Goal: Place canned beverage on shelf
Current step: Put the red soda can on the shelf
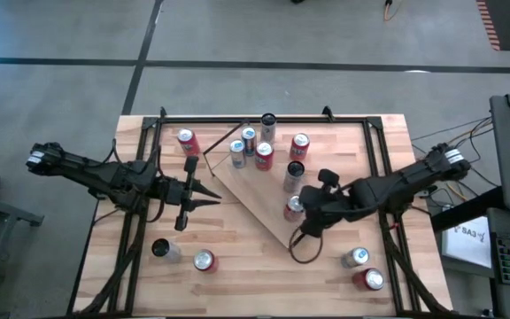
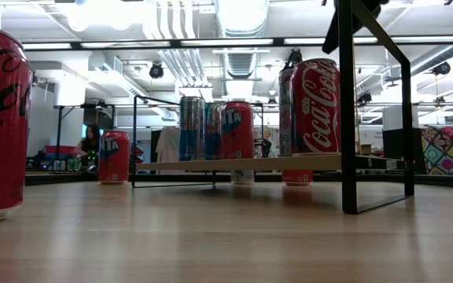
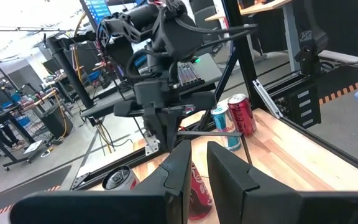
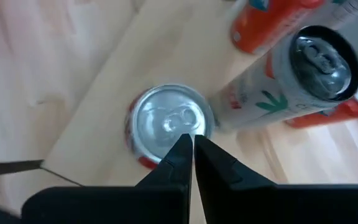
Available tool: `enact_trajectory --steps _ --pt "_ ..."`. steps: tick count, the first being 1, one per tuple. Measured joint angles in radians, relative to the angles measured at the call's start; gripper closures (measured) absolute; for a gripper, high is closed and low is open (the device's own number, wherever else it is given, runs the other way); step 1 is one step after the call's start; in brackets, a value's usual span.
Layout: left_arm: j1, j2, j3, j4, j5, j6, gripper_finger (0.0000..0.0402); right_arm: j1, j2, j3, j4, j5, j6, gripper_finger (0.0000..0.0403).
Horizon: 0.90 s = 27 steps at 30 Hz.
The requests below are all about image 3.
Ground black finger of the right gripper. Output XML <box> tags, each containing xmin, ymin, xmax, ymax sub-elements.
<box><xmin>144</xmin><ymin>108</ymin><xmax>169</xmax><ymax>152</ymax></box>
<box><xmin>166</xmin><ymin>108</ymin><xmax>185</xmax><ymax>152</ymax></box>

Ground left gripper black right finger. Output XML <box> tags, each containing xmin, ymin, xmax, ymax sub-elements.
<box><xmin>206</xmin><ymin>141</ymin><xmax>358</xmax><ymax>224</ymax></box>

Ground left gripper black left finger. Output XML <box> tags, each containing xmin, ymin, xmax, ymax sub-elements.
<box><xmin>9</xmin><ymin>139</ymin><xmax>193</xmax><ymax>224</ymax></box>

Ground tall white Celsius can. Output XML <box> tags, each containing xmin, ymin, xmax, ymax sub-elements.
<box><xmin>101</xmin><ymin>165</ymin><xmax>140</xmax><ymax>191</ymax></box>

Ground red Coca-Cola can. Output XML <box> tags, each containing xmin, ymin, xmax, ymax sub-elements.
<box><xmin>188</xmin><ymin>161</ymin><xmax>213</xmax><ymax>222</ymax></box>
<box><xmin>227</xmin><ymin>93</ymin><xmax>257</xmax><ymax>137</ymax></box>

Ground backlit computer keyboard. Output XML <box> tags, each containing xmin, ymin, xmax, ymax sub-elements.
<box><xmin>177</xmin><ymin>60</ymin><xmax>206</xmax><ymax>91</ymax></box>

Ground blue silver Red Bull can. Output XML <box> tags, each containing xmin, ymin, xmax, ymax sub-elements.
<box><xmin>210</xmin><ymin>104</ymin><xmax>242</xmax><ymax>152</ymax></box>

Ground black desk beam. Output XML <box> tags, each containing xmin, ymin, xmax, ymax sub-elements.
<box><xmin>80</xmin><ymin>90</ymin><xmax>142</xmax><ymax>119</ymax></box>

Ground black floor mat orange stripes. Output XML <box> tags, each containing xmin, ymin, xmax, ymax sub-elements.
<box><xmin>318</xmin><ymin>67</ymin><xmax>358</xmax><ymax>106</ymax></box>
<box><xmin>0</xmin><ymin>164</ymin><xmax>71</xmax><ymax>222</ymax></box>

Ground black waste bin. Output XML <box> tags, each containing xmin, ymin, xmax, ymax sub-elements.
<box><xmin>40</xmin><ymin>104</ymin><xmax>74</xmax><ymax>139</ymax></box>

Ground monitor with blue screen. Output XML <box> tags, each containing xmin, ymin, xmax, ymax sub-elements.
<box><xmin>79</xmin><ymin>0</ymin><xmax>113</xmax><ymax>30</ymax></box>

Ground black box white labels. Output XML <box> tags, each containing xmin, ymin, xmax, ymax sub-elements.
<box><xmin>273</xmin><ymin>82</ymin><xmax>323</xmax><ymax>130</ymax></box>

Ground person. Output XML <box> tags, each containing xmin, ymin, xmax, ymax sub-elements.
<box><xmin>0</xmin><ymin>119</ymin><xmax>26</xmax><ymax>152</ymax></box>

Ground wooden top standing desk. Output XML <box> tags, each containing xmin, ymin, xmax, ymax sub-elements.
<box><xmin>205</xmin><ymin>0</ymin><xmax>303</xmax><ymax>75</ymax></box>

